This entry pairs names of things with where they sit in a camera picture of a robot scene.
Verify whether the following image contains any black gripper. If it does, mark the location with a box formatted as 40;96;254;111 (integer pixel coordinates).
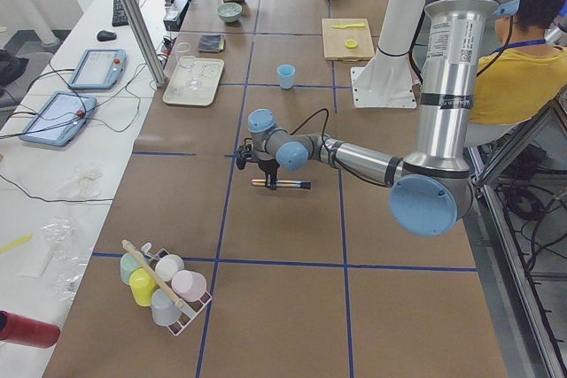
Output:
258;158;280;190

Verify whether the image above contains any steel muddler with black cap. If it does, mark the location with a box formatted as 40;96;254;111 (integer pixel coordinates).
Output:
251;179;312;190

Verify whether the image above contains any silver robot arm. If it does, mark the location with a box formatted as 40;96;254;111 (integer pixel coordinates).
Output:
237;0;520;236

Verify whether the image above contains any light blue cup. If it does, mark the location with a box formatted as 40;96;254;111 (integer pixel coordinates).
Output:
276;64;296;89

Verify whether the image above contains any pink cup in rack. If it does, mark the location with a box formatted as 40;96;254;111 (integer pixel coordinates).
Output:
171;270;207;302

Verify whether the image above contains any white cup in rack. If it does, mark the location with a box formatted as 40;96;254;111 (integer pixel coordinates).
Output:
155;254;185;282

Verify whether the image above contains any white cup rack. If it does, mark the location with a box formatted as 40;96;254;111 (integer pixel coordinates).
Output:
121;240;212;336

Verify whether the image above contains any green cup in rack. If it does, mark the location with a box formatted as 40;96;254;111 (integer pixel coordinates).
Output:
120;252;141;285

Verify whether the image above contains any yellow cup in rack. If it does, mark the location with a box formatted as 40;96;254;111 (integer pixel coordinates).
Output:
128;267;159;307

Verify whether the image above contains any grey cup in rack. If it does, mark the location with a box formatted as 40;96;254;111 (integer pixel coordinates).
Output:
151;289;181;327

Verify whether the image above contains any green bowl of ice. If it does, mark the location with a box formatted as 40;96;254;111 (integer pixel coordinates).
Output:
216;2;243;24

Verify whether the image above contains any wooden cutting board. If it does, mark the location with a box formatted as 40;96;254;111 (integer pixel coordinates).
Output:
322;19;376;62

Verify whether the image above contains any yellow plastic knife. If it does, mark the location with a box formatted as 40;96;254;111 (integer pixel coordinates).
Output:
330;22;367;29

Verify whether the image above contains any grey folded cloth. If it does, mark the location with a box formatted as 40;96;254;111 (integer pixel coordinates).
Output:
198;34;225;53

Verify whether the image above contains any cream serving tray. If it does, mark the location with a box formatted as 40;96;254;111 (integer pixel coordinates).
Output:
162;56;224;107

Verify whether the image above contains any clear wine glass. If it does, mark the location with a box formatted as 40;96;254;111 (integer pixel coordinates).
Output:
175;42;199;90

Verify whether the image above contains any black keyboard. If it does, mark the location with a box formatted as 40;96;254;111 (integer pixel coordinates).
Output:
112;0;139;27

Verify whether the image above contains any black computer mouse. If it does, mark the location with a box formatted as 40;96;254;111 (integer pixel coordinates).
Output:
97;30;117;42

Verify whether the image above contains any far blue teach pendant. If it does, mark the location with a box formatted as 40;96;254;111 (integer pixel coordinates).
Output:
67;49;127;91

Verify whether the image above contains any blue teach pendant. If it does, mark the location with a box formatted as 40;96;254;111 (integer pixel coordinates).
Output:
19;91;97;147
67;49;127;91

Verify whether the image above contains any near blue teach pendant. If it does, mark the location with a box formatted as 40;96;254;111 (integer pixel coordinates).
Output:
19;91;97;147

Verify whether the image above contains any person in yellow shirt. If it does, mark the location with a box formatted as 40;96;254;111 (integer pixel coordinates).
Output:
470;0;566;126

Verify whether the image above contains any red bottle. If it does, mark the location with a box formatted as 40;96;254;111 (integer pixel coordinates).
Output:
1;311;60;349

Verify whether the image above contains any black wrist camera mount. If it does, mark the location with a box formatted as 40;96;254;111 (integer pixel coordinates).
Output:
235;137;257;170

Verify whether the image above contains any aluminium frame post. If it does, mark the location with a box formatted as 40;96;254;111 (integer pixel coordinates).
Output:
121;0;167;88

